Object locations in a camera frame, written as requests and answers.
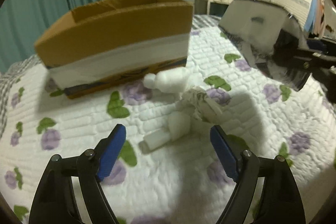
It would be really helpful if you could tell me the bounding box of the dark blue white wipes pack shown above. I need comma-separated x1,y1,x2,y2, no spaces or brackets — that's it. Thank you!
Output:
218,0,312,92

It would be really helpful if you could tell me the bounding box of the white floral quilt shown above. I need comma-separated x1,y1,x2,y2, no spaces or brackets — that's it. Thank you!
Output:
1,27,335,223

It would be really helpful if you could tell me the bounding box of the white small sock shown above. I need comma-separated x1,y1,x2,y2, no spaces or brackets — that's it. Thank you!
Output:
143,111,191,151

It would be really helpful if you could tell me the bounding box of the white crumpled cloth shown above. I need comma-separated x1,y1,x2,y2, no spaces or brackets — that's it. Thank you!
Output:
182,86,223,123

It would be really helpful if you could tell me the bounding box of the white rolled sock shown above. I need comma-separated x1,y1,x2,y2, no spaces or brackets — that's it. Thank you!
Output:
142,67,191,94

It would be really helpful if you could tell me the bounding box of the brown cardboard box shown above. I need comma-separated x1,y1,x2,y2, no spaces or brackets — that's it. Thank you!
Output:
34,0,194,99

